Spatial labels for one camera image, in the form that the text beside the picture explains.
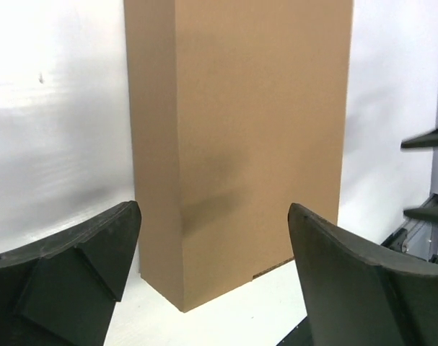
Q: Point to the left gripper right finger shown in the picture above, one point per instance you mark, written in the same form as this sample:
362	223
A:
357	292

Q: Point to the aluminium frame rail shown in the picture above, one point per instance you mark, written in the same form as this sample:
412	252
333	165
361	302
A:
418	235

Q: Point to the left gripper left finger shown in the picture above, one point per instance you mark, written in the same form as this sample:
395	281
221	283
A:
62	289

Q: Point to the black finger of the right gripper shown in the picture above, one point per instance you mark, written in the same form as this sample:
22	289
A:
426	140

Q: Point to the cardboard box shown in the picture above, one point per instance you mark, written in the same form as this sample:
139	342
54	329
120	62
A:
237	110

